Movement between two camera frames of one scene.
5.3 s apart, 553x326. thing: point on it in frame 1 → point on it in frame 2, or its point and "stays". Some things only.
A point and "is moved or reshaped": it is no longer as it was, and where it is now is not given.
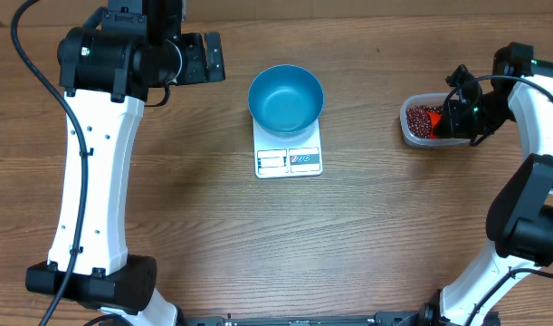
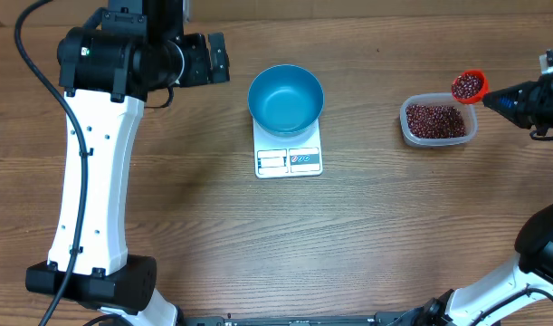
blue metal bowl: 285,100 stays
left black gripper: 192,51 stays
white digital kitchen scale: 277,157 stays
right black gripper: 452,127 → 526,113
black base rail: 380,319 stays
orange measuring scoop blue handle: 434,119 is moved or reshaped
